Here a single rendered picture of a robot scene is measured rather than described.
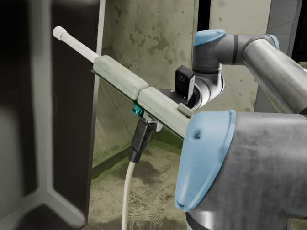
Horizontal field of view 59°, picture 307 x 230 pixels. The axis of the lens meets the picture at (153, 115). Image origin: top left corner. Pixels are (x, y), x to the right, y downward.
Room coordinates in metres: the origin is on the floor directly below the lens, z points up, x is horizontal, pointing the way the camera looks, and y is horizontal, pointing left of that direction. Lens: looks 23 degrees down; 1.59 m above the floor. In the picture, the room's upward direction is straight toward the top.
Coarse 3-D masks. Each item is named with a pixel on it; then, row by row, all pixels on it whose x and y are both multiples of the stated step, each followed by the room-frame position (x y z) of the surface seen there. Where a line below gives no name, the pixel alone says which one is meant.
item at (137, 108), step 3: (135, 102) 0.60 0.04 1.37; (135, 105) 0.58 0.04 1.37; (138, 105) 0.59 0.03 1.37; (135, 108) 0.59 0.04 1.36; (138, 108) 0.58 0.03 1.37; (141, 108) 0.58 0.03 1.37; (132, 111) 0.59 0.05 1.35; (135, 111) 0.59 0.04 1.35; (138, 111) 0.58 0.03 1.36; (141, 111) 0.58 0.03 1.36; (135, 114) 0.59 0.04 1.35; (138, 114) 0.58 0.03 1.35; (141, 114) 0.59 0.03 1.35
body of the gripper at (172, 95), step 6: (162, 90) 0.68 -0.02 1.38; (168, 90) 0.69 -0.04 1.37; (174, 90) 0.70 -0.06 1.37; (168, 96) 0.66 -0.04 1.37; (174, 96) 0.67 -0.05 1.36; (180, 96) 0.68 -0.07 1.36; (192, 96) 0.73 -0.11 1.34; (180, 102) 0.65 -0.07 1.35; (186, 102) 0.67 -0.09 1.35; (192, 102) 0.72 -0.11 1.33
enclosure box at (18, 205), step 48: (0, 0) 1.08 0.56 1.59; (48, 0) 1.19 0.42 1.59; (96, 0) 1.04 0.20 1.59; (0, 48) 1.08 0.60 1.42; (48, 48) 1.22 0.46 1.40; (96, 48) 1.02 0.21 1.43; (0, 96) 1.09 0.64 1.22; (48, 96) 1.25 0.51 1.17; (96, 96) 1.05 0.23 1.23; (0, 144) 1.09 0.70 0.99; (48, 144) 1.28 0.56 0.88; (0, 192) 1.10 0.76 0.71; (48, 192) 1.33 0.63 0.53
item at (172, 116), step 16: (64, 32) 0.77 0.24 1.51; (80, 48) 0.72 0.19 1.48; (96, 64) 0.66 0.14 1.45; (112, 64) 0.65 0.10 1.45; (112, 80) 0.63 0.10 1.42; (128, 80) 0.60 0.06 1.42; (128, 96) 0.60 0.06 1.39; (144, 96) 0.57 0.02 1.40; (160, 96) 0.57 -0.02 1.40; (144, 112) 0.58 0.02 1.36; (160, 112) 0.54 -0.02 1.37; (176, 112) 0.53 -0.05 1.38; (192, 112) 0.52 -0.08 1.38; (144, 128) 0.58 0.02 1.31; (176, 128) 0.51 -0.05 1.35; (144, 144) 0.59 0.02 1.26
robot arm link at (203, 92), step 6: (198, 84) 0.74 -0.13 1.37; (204, 84) 0.76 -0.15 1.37; (198, 90) 0.73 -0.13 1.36; (204, 90) 0.74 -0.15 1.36; (198, 96) 0.73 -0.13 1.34; (204, 96) 0.73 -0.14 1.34; (198, 102) 0.73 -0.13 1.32; (204, 102) 0.74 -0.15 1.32; (192, 108) 0.74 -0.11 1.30; (198, 108) 0.73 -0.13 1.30
